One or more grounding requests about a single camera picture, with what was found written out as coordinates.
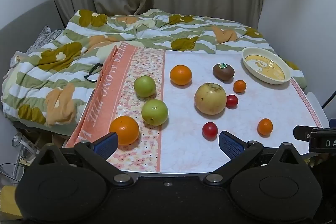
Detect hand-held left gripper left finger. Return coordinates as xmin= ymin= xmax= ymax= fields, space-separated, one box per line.
xmin=33 ymin=132 xmax=134 ymax=187

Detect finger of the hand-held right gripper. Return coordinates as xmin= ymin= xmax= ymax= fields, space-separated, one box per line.
xmin=293 ymin=125 xmax=312 ymax=140

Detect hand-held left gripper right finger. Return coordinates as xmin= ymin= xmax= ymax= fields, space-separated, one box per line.
xmin=203 ymin=131 xmax=307 ymax=186

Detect red cherry tomato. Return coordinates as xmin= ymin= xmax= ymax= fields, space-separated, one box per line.
xmin=226 ymin=94 xmax=239 ymax=109
xmin=202 ymin=122 xmax=218 ymax=140

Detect small mandarin orange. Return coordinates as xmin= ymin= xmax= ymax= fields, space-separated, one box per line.
xmin=257 ymin=118 xmax=274 ymax=136
xmin=233 ymin=80 xmax=247 ymax=94

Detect yellow pear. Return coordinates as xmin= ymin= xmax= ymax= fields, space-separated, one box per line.
xmin=194 ymin=83 xmax=227 ymax=116

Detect green apple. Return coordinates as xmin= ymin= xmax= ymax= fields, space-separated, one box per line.
xmin=141 ymin=99 xmax=169 ymax=126
xmin=134 ymin=75 xmax=157 ymax=98

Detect brown kiwi with green sticker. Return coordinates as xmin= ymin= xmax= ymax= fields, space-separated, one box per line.
xmin=213 ymin=63 xmax=235 ymax=82

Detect cream cartoon print bowl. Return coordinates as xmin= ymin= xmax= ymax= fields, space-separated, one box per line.
xmin=242 ymin=47 xmax=291 ymax=85

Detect pink floral printed tablecloth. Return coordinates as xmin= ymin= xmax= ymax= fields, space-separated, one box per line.
xmin=65 ymin=42 xmax=323 ymax=173

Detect black eyeglasses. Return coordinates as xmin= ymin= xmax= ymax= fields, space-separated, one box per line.
xmin=84 ymin=63 xmax=104 ymax=83

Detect clear glass jar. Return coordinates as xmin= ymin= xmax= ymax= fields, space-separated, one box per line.
xmin=12 ymin=133 xmax=36 ymax=163

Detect green striped floral blanket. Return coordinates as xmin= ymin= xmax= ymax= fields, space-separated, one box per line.
xmin=1 ymin=9 xmax=308 ymax=128

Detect yellow paper bag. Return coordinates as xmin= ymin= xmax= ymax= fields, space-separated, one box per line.
xmin=0 ymin=185 xmax=24 ymax=222

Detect small white box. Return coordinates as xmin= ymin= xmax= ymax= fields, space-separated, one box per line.
xmin=10 ymin=51 xmax=29 ymax=67

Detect grey patterned pillow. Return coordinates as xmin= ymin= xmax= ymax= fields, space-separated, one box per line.
xmin=26 ymin=25 xmax=65 ymax=54

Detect grey padded headboard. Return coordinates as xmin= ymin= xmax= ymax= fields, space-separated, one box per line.
xmin=0 ymin=0 xmax=65 ymax=62

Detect black cable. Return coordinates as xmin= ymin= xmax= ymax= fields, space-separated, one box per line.
xmin=321 ymin=90 xmax=336 ymax=109

